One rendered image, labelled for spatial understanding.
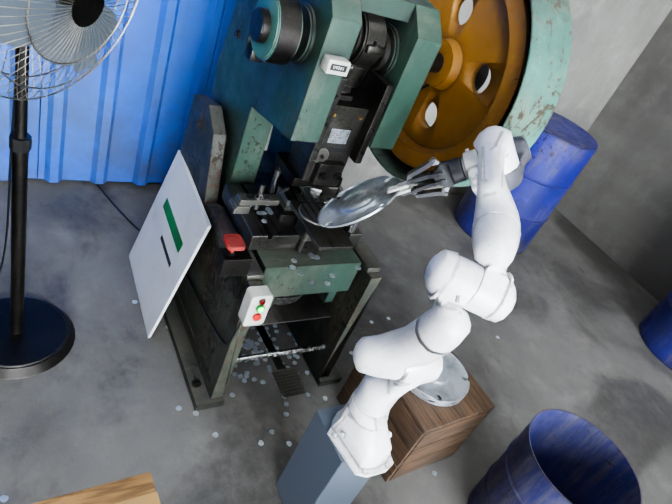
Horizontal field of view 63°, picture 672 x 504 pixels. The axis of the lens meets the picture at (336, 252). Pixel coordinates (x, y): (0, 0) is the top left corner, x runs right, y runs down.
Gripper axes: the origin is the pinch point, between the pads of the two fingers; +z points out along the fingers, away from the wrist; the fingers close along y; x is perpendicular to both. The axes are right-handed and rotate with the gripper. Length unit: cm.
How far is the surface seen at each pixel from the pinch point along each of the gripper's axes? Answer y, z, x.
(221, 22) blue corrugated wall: 62, 74, -108
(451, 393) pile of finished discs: -83, 11, 4
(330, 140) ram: 18.5, 17.4, -12.0
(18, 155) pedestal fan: 57, 91, 25
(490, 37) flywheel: 25, -37, -32
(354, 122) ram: 20.1, 8.9, -16.0
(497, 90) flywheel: 11.6, -34.8, -22.4
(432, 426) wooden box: -81, 17, 20
